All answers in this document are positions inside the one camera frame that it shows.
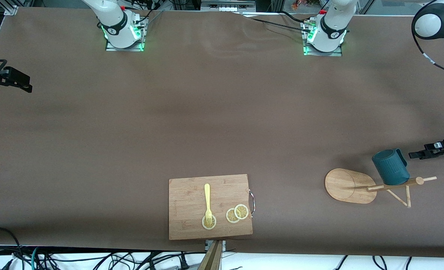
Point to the white power strip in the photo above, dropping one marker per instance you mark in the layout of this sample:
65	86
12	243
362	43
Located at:
227	5

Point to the wooden cup rack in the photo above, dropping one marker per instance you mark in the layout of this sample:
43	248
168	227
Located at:
345	185

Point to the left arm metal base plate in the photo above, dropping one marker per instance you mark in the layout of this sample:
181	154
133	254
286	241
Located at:
311	53

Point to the teal mug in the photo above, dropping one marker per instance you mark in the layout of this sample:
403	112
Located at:
390	168

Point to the brown camera stand beam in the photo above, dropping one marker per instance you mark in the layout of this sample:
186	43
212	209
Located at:
212	258

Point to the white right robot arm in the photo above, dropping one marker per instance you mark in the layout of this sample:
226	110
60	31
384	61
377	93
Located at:
113	18

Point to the lemon slice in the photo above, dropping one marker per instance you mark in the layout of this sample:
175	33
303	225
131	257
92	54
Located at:
230	216
205	225
241	211

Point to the metal corner bracket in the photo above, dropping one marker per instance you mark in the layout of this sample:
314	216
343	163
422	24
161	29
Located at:
10	10

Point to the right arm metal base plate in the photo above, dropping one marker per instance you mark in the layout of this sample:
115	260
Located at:
113	48

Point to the yellow plastic fork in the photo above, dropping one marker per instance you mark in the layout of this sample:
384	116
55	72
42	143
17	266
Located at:
207	195

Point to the wooden cutting board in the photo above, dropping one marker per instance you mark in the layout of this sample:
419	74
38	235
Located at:
188	202

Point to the brown table cover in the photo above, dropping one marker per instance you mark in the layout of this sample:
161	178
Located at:
169	93

